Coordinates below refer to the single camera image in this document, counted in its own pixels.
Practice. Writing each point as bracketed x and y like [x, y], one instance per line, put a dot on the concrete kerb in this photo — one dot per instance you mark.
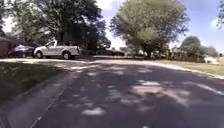
[186, 69]

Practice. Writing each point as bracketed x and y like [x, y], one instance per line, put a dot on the large dark tree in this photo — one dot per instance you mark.
[66, 20]

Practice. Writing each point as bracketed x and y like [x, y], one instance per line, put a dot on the grass lawn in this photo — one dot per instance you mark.
[206, 67]
[20, 76]

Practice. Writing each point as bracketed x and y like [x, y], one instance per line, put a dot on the large green tree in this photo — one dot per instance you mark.
[150, 20]

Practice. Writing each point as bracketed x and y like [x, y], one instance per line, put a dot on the dark blue car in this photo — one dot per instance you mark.
[20, 51]

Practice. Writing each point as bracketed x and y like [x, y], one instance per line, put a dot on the dark vehicle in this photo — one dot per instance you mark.
[110, 52]

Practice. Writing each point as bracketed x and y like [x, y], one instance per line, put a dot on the white pickup truck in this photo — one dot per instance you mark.
[56, 51]

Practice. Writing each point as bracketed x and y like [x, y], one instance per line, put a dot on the concrete kerb gutter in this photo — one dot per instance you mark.
[26, 106]

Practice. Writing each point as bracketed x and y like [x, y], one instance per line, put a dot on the building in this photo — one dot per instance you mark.
[3, 46]

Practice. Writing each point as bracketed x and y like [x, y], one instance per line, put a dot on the small green tree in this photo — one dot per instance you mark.
[190, 43]

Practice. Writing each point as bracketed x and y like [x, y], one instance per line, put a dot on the grey asphalt road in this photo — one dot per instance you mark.
[133, 100]

